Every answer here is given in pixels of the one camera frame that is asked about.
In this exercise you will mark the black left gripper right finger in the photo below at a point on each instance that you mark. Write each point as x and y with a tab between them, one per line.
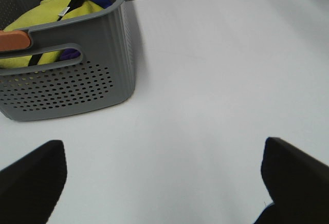
296	182

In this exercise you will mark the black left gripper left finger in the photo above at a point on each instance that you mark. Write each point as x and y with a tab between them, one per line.
32	186

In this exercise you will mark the grey perforated plastic basket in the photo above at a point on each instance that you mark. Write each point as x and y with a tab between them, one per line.
101	76

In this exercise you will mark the yellow towel with black trim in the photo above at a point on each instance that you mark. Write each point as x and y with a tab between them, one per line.
47	11

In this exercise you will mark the blue purple towel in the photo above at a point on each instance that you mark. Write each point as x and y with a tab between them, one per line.
83	7

